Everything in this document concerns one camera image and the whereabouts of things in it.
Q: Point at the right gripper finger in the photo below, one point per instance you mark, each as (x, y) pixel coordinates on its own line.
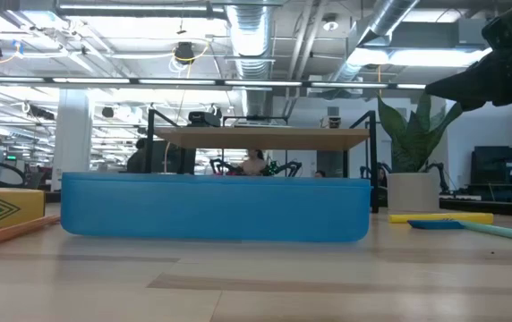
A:
(466, 89)

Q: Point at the yellow highlighter marker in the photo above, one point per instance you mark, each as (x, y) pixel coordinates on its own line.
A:
(439, 217)

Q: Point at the small blue eraser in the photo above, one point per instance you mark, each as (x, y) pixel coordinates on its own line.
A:
(432, 224)

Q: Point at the teal pen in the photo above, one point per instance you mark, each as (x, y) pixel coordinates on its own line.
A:
(506, 232)

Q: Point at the blue plastic pencil box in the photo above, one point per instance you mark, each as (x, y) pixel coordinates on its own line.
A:
(215, 208)

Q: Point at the yellow green crayon box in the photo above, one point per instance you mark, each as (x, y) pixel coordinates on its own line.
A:
(5, 208)

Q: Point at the orange wooden pencil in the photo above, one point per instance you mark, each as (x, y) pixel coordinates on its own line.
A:
(10, 232)

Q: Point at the black background robot arm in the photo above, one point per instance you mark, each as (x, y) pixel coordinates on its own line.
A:
(439, 174)

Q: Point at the black equipment rack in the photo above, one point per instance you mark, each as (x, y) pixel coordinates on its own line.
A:
(502, 170)

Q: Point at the snake plant in white pot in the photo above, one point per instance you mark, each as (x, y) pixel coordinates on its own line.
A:
(412, 188)

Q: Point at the white stapler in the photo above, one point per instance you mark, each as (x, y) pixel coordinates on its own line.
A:
(333, 121)

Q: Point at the black background robot arms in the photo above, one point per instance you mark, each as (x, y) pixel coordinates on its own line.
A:
(283, 169)

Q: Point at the white desk calculator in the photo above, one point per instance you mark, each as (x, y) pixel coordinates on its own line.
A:
(260, 123)

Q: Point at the wooden shelf riser black legs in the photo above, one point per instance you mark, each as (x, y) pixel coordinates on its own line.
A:
(260, 138)

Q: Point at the long ceiling light strip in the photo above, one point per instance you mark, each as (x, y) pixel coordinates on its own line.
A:
(171, 82)

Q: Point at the silver ventilation duct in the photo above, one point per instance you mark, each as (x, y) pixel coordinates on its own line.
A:
(249, 40)

